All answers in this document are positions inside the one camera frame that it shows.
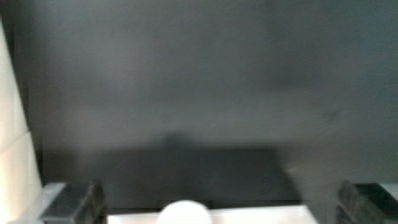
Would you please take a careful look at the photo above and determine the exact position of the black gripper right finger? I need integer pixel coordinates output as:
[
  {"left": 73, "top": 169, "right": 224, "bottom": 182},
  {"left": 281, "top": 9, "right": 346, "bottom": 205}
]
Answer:
[{"left": 336, "top": 181, "right": 398, "bottom": 224}]

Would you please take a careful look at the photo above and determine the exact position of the white fence frame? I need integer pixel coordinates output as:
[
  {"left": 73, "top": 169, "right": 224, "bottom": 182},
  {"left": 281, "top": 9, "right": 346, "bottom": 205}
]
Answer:
[{"left": 0, "top": 19, "right": 43, "bottom": 224}]

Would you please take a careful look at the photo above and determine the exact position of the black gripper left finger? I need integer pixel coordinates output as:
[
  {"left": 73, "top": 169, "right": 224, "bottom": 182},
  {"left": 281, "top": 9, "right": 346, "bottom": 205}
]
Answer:
[{"left": 39, "top": 181, "right": 106, "bottom": 224}]

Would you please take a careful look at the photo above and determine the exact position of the white front drawer tray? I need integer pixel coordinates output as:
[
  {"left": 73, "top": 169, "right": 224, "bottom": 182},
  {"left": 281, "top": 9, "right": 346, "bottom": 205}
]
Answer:
[{"left": 106, "top": 200, "right": 318, "bottom": 224}]

